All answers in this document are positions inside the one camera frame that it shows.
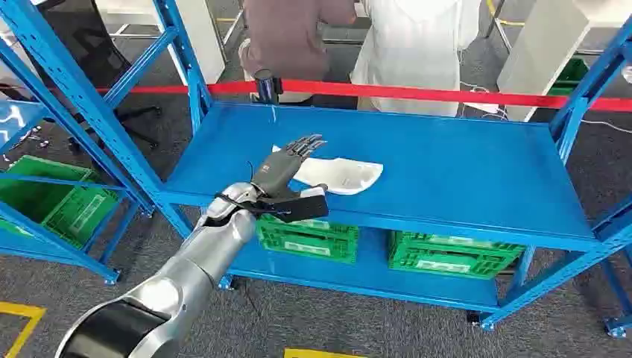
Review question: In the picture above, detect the black barrier post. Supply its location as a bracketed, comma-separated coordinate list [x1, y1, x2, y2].
[253, 69, 284, 106]

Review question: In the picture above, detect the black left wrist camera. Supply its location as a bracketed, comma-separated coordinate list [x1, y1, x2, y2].
[241, 185, 330, 223]

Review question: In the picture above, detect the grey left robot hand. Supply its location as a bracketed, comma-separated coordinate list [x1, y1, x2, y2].
[249, 134, 328, 198]

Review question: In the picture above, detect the white plastic curved part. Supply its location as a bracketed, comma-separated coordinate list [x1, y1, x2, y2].
[271, 144, 385, 196]

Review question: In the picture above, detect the white cable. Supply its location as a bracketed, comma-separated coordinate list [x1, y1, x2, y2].
[459, 81, 510, 122]

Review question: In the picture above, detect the black office chair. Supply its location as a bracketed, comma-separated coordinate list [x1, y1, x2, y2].
[29, 0, 164, 149]

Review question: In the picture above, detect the red barrier belt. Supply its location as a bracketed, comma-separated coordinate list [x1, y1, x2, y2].
[96, 80, 632, 113]

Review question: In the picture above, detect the green plastic crate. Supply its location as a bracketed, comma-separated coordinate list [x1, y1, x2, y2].
[256, 215, 361, 266]
[546, 57, 590, 97]
[0, 155, 121, 251]
[387, 230, 527, 281]

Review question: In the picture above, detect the blue metal shelf rack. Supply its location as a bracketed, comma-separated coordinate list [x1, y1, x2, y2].
[590, 195, 632, 339]
[0, 0, 632, 333]
[0, 96, 144, 286]

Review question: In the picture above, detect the person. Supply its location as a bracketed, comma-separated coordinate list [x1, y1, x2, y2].
[238, 0, 359, 110]
[349, 0, 482, 118]

